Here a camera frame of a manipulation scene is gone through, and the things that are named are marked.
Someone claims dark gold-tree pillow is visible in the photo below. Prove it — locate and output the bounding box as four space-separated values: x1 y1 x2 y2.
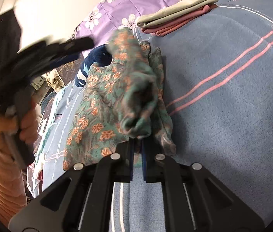
57 54 84 85

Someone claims pink sleeved left forearm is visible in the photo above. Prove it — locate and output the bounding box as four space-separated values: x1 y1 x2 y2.
0 148 27 227

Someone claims purple floral pillow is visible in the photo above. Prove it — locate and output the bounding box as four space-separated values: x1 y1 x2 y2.
74 0 182 45

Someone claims teal floral garment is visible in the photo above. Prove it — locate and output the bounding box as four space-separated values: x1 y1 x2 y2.
62 28 176 170

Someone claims folded beige garment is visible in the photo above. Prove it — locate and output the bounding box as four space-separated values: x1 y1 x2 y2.
136 0 219 29

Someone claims person's left hand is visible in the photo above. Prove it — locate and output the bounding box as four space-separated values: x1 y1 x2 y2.
0 99 38 155

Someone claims turquoise blanket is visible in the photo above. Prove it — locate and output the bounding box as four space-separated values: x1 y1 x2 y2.
27 90 64 197

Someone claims blue plaid bed sheet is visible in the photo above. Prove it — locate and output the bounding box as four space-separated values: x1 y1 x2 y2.
26 0 273 232

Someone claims navy star fleece garment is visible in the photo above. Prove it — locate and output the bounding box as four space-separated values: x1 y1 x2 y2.
74 44 112 87

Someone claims folded pink garment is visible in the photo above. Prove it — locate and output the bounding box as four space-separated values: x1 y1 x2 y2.
141 4 218 37

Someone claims beige crumpled cloth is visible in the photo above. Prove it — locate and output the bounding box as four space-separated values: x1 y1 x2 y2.
45 69 64 93

